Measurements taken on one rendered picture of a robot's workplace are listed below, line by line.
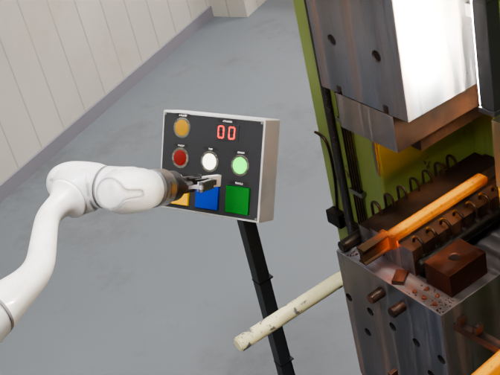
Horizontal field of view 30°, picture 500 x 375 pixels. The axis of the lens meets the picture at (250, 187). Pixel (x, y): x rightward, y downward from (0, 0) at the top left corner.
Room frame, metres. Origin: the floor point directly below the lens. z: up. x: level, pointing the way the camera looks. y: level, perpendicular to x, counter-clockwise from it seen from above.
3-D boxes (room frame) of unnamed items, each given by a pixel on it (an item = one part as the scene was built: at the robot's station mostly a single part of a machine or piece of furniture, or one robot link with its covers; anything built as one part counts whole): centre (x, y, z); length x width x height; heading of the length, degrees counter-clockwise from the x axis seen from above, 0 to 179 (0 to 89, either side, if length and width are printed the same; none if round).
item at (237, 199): (2.14, 0.04, 1.01); 0.07 x 0.05 x 0.07; 53
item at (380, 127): (1.94, -0.48, 1.32); 0.42 x 0.20 x 0.10; 118
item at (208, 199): (2.20, 0.12, 1.01); 0.07 x 0.05 x 0.07; 53
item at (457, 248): (1.71, -0.43, 0.95); 0.12 x 0.09 x 0.07; 118
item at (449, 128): (1.94, -0.52, 1.24); 0.30 x 0.07 x 0.06; 118
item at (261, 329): (2.11, -0.05, 0.62); 0.44 x 0.05 x 0.05; 118
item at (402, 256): (1.94, -0.48, 0.96); 0.42 x 0.20 x 0.09; 118
